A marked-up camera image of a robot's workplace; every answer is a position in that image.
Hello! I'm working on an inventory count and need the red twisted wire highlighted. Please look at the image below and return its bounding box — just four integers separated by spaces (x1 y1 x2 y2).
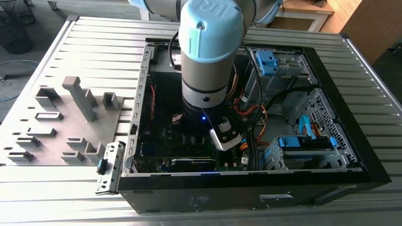
150 83 158 120

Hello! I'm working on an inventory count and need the blue floor cable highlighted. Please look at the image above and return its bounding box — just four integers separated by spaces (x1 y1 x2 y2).
0 93 21 103

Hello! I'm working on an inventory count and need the blue flat SATA wire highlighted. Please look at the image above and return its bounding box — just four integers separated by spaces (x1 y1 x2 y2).
299 114 321 139

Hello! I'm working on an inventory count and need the white floor cable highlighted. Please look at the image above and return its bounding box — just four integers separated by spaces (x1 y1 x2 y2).
0 59 42 68

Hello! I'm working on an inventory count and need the black round wire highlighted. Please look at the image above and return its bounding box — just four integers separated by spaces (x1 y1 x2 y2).
254 89 317 170

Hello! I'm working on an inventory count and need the grey metal disk bay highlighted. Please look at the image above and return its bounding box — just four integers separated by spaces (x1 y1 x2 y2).
263 136 354 170
245 48 319 111

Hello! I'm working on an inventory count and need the wooden desk white frame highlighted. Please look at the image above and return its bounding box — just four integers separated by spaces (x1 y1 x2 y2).
273 0 337 32

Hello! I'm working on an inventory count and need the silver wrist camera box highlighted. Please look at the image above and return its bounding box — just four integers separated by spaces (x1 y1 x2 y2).
208 116 243 152

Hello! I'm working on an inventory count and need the wooden cabinet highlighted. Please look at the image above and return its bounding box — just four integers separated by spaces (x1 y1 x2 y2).
319 0 402 65

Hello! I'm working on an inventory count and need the pale blue teach pendant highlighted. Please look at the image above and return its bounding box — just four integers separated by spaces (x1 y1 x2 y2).
253 0 282 26

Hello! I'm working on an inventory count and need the black PC case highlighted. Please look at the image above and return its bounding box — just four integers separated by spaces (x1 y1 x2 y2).
116 37 393 214

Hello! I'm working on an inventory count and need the metal bracket blue latch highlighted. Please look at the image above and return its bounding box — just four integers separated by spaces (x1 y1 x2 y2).
95 140 127 195

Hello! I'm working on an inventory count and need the black graphics card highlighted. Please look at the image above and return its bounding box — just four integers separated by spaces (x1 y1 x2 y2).
171 158 218 172

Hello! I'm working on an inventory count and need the black SATA wire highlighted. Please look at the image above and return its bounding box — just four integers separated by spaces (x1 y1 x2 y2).
247 86 321 170

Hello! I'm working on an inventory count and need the grey parts rack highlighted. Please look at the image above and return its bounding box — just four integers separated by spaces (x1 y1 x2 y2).
0 75 135 167

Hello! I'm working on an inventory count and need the green motherboard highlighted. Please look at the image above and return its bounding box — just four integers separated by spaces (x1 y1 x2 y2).
136 101 247 173

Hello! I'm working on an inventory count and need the orange wire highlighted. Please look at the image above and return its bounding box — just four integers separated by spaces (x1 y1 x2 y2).
241 140 270 152
234 88 270 142

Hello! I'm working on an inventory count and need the blue plastic rail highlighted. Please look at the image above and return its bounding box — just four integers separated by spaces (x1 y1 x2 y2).
263 145 274 170

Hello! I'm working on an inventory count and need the grey power supply unit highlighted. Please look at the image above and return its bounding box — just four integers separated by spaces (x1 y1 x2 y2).
148 49 186 111

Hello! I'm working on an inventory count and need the black camera cable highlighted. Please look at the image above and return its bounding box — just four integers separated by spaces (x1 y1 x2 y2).
241 41 266 106
168 32 183 71

